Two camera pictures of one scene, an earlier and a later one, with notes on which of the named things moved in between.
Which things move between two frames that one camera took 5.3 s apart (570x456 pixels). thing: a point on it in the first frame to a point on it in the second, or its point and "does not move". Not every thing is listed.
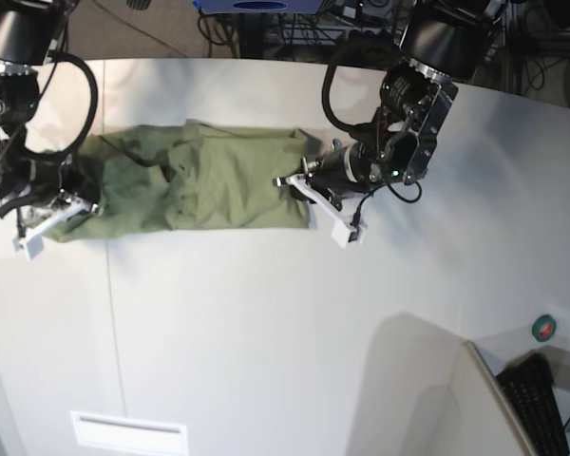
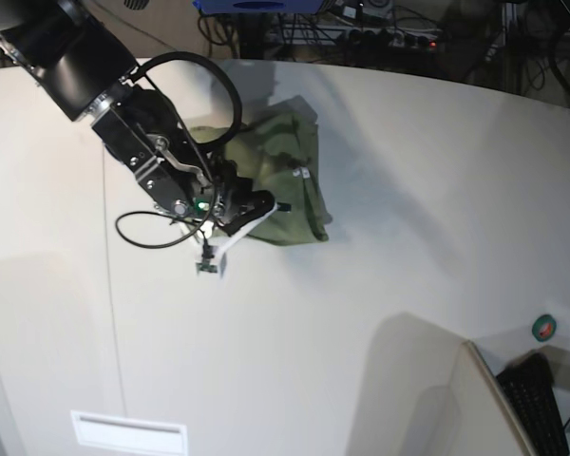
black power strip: x=384 y=38 does not move
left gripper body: x=50 y=194 to x=238 y=209
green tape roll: x=543 y=327 does not move
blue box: x=257 y=7 does not move
